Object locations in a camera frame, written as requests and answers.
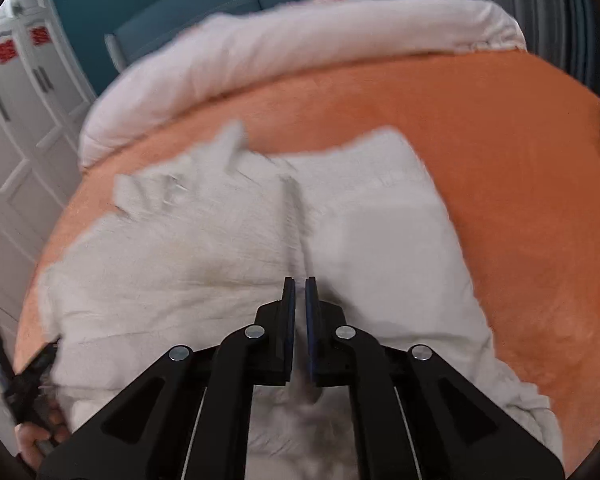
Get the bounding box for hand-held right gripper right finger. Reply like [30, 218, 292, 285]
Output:
[305, 276, 566, 480]

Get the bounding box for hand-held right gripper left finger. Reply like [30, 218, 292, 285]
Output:
[37, 276, 297, 480]

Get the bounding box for white duvet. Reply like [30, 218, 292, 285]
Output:
[37, 121, 566, 480]

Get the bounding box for person's left hand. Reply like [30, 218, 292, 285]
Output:
[14, 399, 72, 467]

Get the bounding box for white panelled wardrobe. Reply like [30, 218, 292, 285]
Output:
[0, 0, 98, 411]

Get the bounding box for orange plush bed blanket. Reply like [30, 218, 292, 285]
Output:
[15, 50, 600, 480]

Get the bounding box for pale pink duvet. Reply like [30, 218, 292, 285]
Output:
[78, 0, 528, 171]

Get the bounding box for teal upholstered headboard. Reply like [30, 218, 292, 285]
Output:
[45, 0, 433, 98]

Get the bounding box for grey curtain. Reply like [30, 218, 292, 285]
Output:
[430, 0, 600, 106]

